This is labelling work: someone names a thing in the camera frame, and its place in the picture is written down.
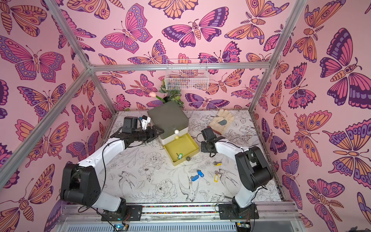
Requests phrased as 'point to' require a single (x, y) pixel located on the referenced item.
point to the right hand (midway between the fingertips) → (203, 147)
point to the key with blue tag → (194, 178)
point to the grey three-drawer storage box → (169, 116)
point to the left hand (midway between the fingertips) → (162, 133)
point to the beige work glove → (222, 121)
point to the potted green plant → (173, 95)
